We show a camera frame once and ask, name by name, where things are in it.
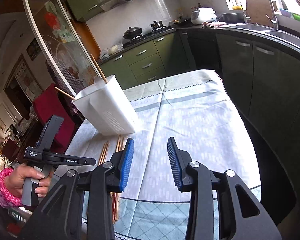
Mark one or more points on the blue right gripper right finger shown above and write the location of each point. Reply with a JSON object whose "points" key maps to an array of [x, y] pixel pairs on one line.
{"points": [[173, 152]]}

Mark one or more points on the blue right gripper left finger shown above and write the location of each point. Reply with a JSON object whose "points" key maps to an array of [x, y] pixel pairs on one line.
{"points": [[125, 163]]}

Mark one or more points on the wooden chopstick six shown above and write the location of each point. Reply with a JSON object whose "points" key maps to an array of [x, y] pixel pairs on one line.
{"points": [[117, 199]]}

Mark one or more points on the wooden chopstick two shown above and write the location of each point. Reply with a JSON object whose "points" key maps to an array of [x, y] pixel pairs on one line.
{"points": [[66, 94]]}

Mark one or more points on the wooden chopstick one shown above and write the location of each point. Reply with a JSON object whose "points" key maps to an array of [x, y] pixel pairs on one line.
{"points": [[99, 69]]}

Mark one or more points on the wooden chopstick four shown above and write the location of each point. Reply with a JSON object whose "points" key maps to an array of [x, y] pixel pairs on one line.
{"points": [[104, 153]]}

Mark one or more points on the wooden chopstick three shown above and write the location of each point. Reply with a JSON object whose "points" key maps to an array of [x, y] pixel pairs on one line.
{"points": [[100, 155]]}

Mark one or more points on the pink sleeve forearm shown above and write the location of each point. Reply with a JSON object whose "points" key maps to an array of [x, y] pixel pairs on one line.
{"points": [[7, 199]]}

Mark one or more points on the green kitchen cabinets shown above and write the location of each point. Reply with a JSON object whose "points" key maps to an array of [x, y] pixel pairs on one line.
{"points": [[160, 57]]}

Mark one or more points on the chrome kitchen faucet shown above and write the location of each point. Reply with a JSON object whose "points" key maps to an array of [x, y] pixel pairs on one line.
{"points": [[274, 20]]}

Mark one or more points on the person left hand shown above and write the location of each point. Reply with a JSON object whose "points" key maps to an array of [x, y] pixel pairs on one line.
{"points": [[23, 176]]}

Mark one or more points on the patterned light tablecloth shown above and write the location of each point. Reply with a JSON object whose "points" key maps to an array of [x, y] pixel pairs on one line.
{"points": [[194, 109]]}

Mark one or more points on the white plastic utensil holder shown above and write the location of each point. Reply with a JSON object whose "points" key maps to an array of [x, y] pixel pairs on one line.
{"points": [[106, 107]]}

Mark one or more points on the red wooden chair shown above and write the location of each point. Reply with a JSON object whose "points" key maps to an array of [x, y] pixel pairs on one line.
{"points": [[49, 109]]}

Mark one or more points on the glass sliding door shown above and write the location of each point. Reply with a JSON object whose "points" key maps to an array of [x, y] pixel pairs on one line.
{"points": [[60, 43]]}

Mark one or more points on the black wok with lid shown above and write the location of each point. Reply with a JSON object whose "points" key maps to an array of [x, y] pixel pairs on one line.
{"points": [[132, 33]]}

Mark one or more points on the small black pot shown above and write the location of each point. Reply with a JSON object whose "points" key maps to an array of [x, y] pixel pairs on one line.
{"points": [[156, 25]]}

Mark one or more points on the white rice cooker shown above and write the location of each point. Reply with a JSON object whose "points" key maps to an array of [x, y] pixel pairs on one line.
{"points": [[203, 14]]}

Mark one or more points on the wooden cutting board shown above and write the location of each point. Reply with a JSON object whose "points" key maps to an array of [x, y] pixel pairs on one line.
{"points": [[257, 11]]}

